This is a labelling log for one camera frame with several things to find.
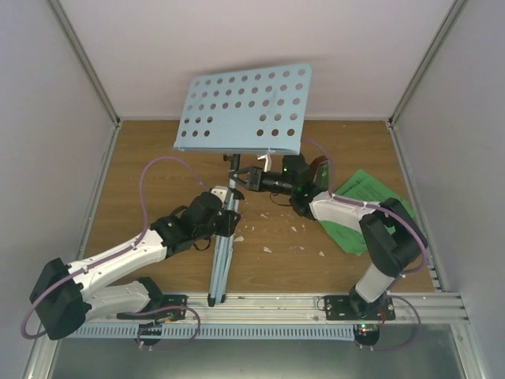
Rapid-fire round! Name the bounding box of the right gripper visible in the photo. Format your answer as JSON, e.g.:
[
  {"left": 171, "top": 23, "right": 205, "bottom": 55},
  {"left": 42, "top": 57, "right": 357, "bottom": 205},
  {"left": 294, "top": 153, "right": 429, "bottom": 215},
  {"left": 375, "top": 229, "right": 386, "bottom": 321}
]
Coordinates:
[{"left": 230, "top": 166, "right": 296, "bottom": 196}]

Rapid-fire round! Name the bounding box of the light blue music stand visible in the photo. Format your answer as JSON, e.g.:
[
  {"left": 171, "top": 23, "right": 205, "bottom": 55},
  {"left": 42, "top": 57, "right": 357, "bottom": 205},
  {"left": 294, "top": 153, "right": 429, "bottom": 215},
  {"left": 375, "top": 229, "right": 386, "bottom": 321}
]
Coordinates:
[{"left": 172, "top": 62, "right": 316, "bottom": 308}]

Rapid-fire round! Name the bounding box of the wooden metronome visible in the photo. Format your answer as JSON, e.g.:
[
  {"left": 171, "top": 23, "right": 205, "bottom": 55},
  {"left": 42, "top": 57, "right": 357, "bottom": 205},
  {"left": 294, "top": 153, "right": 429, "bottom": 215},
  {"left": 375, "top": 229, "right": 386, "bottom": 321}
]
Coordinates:
[{"left": 309, "top": 155, "right": 330, "bottom": 191}]

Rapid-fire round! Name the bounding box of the clear metronome cover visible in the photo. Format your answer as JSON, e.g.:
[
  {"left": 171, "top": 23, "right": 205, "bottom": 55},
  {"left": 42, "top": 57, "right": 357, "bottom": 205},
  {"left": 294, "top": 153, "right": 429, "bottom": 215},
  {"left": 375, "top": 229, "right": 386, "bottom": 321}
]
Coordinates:
[{"left": 315, "top": 160, "right": 331, "bottom": 191}]

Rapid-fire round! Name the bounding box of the green sheet music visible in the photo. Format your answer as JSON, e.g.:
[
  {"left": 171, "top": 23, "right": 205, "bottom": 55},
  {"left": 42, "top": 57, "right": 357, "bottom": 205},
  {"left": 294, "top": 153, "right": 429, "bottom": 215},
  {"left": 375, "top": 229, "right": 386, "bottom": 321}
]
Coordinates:
[
  {"left": 335, "top": 169, "right": 416, "bottom": 218},
  {"left": 320, "top": 221, "right": 368, "bottom": 256}
]

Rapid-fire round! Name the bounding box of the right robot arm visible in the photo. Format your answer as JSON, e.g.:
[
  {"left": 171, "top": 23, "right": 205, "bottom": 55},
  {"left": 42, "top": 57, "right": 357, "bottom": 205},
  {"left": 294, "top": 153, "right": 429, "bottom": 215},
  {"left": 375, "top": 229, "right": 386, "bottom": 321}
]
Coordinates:
[{"left": 229, "top": 154, "right": 428, "bottom": 320}]

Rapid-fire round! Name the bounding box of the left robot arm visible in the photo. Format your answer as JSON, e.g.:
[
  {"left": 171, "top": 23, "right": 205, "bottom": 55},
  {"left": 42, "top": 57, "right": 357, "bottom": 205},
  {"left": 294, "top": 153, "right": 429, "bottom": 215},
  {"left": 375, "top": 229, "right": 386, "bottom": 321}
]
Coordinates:
[{"left": 29, "top": 190, "right": 241, "bottom": 340}]

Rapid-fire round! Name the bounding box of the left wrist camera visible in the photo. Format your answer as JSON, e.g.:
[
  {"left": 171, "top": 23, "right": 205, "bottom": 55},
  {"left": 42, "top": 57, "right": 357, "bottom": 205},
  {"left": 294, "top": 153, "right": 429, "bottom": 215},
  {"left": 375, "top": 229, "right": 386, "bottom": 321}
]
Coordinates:
[{"left": 210, "top": 186, "right": 230, "bottom": 204}]

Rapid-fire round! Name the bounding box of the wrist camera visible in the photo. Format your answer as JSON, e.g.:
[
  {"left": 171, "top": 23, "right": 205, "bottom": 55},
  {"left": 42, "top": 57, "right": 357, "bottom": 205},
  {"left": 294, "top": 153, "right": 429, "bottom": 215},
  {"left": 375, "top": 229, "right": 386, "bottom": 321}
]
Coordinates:
[
  {"left": 210, "top": 186, "right": 230, "bottom": 204},
  {"left": 257, "top": 154, "right": 272, "bottom": 172}
]

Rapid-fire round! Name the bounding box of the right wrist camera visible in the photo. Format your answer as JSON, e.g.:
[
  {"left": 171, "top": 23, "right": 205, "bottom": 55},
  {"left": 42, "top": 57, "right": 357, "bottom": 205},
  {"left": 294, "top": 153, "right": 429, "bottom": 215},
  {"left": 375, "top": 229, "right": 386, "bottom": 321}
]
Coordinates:
[{"left": 257, "top": 154, "right": 272, "bottom": 172}]

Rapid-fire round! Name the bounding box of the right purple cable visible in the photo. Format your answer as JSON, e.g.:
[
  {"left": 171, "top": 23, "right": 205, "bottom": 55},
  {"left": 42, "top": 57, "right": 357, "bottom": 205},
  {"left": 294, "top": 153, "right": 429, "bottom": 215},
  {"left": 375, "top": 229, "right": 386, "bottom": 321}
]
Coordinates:
[{"left": 300, "top": 137, "right": 432, "bottom": 293}]

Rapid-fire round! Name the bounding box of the grey slotted cable duct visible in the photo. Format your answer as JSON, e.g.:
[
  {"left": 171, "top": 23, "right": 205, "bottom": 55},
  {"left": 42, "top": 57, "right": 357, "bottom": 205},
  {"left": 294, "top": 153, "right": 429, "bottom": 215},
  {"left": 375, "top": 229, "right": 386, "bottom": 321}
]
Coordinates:
[{"left": 71, "top": 322, "right": 354, "bottom": 341}]

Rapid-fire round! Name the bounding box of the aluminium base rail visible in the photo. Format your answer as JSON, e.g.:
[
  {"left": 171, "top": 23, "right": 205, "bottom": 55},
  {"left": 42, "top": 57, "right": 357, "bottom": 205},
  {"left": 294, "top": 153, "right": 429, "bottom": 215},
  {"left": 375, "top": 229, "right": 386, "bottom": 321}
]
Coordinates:
[{"left": 84, "top": 292, "right": 469, "bottom": 325}]

